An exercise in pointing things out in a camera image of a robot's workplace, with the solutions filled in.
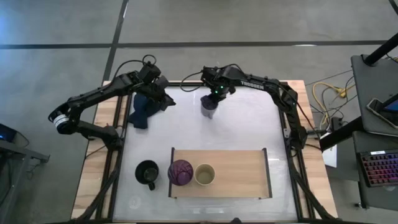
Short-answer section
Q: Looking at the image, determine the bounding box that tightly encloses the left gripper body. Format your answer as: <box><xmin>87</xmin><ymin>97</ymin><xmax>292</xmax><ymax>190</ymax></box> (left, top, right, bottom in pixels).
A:
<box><xmin>133</xmin><ymin>62</ymin><xmax>170</xmax><ymax>103</ymax></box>

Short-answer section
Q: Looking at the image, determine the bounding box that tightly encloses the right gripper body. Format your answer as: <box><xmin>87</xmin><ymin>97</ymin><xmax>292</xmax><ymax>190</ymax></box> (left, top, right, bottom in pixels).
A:
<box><xmin>200</xmin><ymin>66</ymin><xmax>242</xmax><ymax>96</ymax></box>

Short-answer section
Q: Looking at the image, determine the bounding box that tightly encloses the lavender grey mug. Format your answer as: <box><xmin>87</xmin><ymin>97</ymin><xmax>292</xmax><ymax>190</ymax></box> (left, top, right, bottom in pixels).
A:
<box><xmin>200</xmin><ymin>95</ymin><xmax>220</xmax><ymax>120</ymax></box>

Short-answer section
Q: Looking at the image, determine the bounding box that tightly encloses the black mug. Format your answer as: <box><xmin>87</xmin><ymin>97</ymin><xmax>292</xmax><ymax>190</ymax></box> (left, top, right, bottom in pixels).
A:
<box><xmin>134</xmin><ymin>159</ymin><xmax>160</xmax><ymax>191</ymax></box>

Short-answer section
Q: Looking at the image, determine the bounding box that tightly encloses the wooden shelf with black ends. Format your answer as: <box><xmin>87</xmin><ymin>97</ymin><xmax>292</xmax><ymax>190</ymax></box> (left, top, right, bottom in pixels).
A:
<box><xmin>168</xmin><ymin>147</ymin><xmax>274</xmax><ymax>200</ymax></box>

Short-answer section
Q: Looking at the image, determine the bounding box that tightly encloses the dark blue cloth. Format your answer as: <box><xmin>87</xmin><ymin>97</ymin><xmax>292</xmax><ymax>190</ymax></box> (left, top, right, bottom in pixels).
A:
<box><xmin>126</xmin><ymin>92</ymin><xmax>163</xmax><ymax>130</ymax></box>

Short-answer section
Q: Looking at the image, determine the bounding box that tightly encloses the white work surface sheet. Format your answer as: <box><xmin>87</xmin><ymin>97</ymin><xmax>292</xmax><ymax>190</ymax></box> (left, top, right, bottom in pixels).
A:
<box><xmin>112</xmin><ymin>86</ymin><xmax>299</xmax><ymax>222</ymax></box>

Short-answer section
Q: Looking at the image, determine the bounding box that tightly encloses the beige cup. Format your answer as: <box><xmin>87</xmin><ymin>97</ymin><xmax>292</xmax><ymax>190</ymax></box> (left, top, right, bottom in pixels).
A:
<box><xmin>194</xmin><ymin>163</ymin><xmax>216</xmax><ymax>187</ymax></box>

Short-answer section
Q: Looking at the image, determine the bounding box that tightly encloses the white paper sheet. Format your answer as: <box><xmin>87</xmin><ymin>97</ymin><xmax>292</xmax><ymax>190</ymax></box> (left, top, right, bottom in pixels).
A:
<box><xmin>322</xmin><ymin>132</ymin><xmax>338</xmax><ymax>169</ymax></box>

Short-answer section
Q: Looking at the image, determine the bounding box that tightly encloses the black support beam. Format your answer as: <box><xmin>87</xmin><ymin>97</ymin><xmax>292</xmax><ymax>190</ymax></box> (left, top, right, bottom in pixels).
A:
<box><xmin>318</xmin><ymin>116</ymin><xmax>364</xmax><ymax>152</ymax></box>

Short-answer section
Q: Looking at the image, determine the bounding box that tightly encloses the grey side desk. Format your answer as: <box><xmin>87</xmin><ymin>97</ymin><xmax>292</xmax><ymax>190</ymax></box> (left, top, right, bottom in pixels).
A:
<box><xmin>351</xmin><ymin>54</ymin><xmax>398</xmax><ymax>211</ymax></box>

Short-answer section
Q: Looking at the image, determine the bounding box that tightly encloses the smartphone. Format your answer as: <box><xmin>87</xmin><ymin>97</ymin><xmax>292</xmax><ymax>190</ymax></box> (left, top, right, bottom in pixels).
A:
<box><xmin>366</xmin><ymin>98</ymin><xmax>398</xmax><ymax>129</ymax></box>

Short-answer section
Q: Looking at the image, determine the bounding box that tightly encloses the dark grey cart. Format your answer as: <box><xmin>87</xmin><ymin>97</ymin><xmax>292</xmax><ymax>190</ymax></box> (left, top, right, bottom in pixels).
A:
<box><xmin>0</xmin><ymin>123</ymin><xmax>50</xmax><ymax>218</ymax></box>

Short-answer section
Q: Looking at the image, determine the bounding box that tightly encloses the black diagonal pole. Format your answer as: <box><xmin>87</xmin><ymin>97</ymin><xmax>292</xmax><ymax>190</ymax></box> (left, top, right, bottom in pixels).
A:
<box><xmin>363</xmin><ymin>32</ymin><xmax>398</xmax><ymax>66</ymax></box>

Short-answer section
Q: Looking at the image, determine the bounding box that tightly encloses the tablet with blue screen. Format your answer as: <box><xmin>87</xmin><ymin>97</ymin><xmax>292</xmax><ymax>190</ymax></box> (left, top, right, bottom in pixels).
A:
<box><xmin>382</xmin><ymin>93</ymin><xmax>398</xmax><ymax>113</ymax></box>

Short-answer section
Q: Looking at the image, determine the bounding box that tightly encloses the backlit laptop keyboard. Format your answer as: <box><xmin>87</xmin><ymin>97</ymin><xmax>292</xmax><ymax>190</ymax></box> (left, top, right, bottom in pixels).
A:
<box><xmin>359</xmin><ymin>149</ymin><xmax>398</xmax><ymax>187</ymax></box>

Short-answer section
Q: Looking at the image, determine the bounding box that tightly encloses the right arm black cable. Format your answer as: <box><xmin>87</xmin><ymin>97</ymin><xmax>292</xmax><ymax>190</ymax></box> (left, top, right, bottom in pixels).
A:
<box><xmin>180</xmin><ymin>70</ymin><xmax>205</xmax><ymax>93</ymax></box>

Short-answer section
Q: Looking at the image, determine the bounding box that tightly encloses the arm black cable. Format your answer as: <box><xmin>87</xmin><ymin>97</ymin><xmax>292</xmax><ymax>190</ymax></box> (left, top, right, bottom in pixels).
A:
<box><xmin>113</xmin><ymin>54</ymin><xmax>158</xmax><ymax>82</ymax></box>
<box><xmin>180</xmin><ymin>70</ymin><xmax>205</xmax><ymax>93</ymax></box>

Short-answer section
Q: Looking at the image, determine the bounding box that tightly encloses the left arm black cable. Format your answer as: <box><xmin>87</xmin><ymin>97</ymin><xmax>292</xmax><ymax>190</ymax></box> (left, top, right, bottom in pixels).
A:
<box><xmin>113</xmin><ymin>54</ymin><xmax>158</xmax><ymax>82</ymax></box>

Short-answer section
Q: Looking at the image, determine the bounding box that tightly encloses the yellow cable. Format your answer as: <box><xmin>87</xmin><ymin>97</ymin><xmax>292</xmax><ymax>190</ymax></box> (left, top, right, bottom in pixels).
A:
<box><xmin>312</xmin><ymin>82</ymin><xmax>348</xmax><ymax>125</ymax></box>

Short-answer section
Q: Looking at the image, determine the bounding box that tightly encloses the black aluminium table frame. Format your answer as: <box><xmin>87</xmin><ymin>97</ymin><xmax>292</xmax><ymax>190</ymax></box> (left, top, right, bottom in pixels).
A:
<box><xmin>95</xmin><ymin>81</ymin><xmax>336</xmax><ymax>223</ymax></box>

